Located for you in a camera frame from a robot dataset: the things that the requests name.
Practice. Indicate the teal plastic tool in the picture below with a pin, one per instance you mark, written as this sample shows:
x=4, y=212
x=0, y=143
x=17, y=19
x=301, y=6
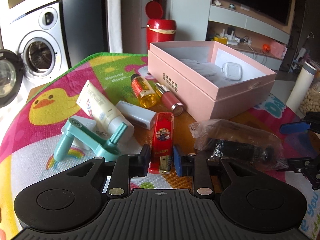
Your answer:
x=101, y=147

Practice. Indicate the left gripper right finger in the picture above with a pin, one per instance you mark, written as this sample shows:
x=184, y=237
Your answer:
x=248, y=198

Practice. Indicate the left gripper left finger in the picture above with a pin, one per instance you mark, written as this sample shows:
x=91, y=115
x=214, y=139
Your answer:
x=76, y=196

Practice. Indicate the red trash bin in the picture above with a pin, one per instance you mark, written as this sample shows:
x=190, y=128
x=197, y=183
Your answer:
x=158, y=29

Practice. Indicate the white power adapter block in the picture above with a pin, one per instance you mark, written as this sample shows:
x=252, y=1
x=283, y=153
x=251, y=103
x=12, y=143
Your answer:
x=138, y=116

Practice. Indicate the bagged black brush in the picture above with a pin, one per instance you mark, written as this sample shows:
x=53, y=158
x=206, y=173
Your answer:
x=218, y=138

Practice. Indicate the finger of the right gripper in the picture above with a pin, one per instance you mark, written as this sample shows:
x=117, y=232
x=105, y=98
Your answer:
x=298, y=165
x=294, y=127

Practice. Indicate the pink lip gloss bottle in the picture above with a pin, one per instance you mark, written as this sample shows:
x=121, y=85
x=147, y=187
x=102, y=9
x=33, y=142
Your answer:
x=171, y=102

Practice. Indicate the white cream tube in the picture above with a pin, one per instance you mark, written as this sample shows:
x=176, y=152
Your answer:
x=103, y=111

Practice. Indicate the amber oil bottle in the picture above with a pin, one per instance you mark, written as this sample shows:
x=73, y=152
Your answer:
x=143, y=91

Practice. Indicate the washing machine door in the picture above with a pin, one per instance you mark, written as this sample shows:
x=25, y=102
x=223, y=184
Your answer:
x=11, y=76

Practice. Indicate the white product box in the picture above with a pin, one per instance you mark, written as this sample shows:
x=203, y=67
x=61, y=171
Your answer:
x=199, y=68

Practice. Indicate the white thermos bottle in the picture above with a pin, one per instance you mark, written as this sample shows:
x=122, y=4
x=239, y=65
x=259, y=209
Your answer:
x=302, y=85

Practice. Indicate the red lighter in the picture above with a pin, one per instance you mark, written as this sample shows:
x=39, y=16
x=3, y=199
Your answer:
x=162, y=144

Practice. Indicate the orange pumpkin toy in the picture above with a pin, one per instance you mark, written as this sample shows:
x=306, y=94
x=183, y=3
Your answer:
x=266, y=48

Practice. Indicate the white tv shelf unit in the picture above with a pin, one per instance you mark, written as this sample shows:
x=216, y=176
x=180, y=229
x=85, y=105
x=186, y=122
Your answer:
x=248, y=23

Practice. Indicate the yellow box on shelf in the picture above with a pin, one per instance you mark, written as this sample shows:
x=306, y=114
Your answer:
x=221, y=40

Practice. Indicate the white washing machine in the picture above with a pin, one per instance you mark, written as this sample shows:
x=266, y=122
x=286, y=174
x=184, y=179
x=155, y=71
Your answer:
x=32, y=30

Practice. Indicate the jar of nuts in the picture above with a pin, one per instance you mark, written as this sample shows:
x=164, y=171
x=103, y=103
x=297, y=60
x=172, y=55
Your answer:
x=311, y=101

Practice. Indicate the pink cardboard box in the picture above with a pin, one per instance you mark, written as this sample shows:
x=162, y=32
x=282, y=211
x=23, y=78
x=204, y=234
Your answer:
x=212, y=80

